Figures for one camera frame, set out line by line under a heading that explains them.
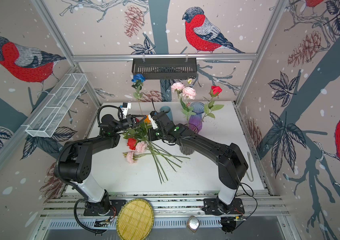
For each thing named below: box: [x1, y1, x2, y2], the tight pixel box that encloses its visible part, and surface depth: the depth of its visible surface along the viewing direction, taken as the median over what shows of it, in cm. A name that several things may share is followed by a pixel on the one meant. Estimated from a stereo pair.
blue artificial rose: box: [131, 74, 146, 121], surface depth 83 cm
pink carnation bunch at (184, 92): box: [171, 78, 197, 121], surface depth 76 cm
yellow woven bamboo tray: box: [116, 198, 155, 240], surface depth 71 cm
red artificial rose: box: [202, 85, 225, 122], surface depth 76 cm
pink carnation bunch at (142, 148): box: [123, 141, 191, 164], surface depth 93 cm
